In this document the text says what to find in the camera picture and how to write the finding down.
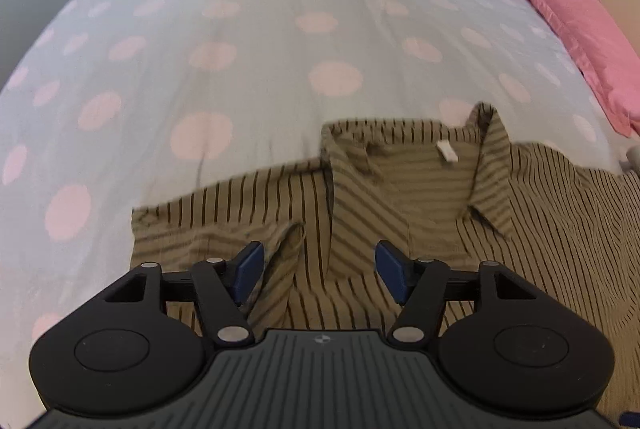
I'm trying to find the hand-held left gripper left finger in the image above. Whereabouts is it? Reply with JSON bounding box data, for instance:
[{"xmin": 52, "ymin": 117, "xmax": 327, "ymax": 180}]
[{"xmin": 102, "ymin": 240, "xmax": 266, "ymax": 350}]

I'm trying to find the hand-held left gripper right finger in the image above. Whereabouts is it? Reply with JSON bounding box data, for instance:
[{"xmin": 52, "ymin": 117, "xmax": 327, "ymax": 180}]
[{"xmin": 375, "ymin": 240, "xmax": 543, "ymax": 352}]

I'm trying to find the tan striped button shirt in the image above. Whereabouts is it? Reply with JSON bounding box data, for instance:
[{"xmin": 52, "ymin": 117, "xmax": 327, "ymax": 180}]
[{"xmin": 131, "ymin": 102, "xmax": 640, "ymax": 420}]

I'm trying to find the polka-dot bed sheet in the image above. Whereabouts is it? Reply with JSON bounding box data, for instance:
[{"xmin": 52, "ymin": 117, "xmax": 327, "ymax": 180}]
[{"xmin": 0, "ymin": 0, "xmax": 640, "ymax": 429}]

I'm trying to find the pink pillow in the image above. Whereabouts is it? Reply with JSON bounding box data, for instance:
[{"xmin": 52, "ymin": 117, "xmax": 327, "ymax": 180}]
[{"xmin": 492, "ymin": 0, "xmax": 640, "ymax": 137}]

